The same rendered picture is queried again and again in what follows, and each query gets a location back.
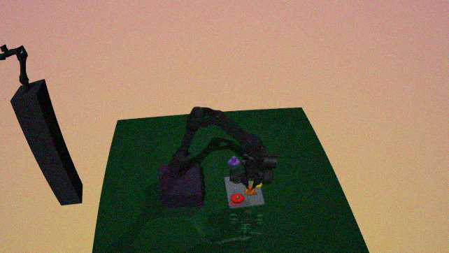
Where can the purple gear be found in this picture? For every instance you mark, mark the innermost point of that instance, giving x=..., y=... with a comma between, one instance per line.
x=234, y=161

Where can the orange gear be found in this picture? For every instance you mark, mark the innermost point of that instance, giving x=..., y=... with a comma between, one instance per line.
x=250, y=191

